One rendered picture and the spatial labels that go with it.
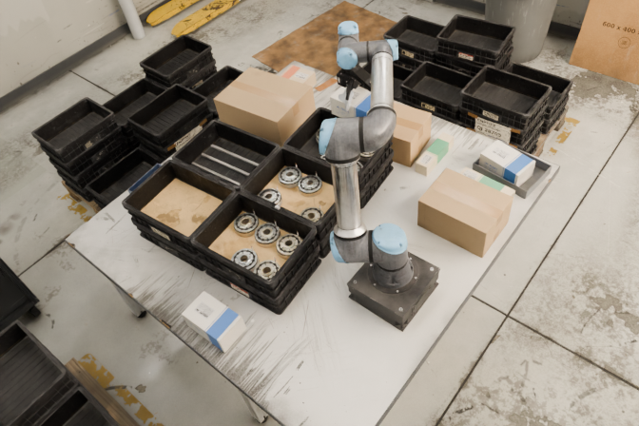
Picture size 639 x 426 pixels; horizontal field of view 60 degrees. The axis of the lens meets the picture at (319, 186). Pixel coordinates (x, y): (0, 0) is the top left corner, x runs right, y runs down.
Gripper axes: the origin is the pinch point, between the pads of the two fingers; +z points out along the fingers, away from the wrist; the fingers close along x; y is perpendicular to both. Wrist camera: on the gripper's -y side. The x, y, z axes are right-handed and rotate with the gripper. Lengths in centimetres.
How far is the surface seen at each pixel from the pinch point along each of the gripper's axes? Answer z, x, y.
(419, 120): 25.1, -28.5, -12.0
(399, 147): 30.7, -13.2, -11.2
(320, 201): 28.1, 33.5, -3.2
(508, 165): 32, -30, -56
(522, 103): 62, -107, -30
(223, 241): 28, 72, 16
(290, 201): 28, 41, 8
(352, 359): 41, 77, -52
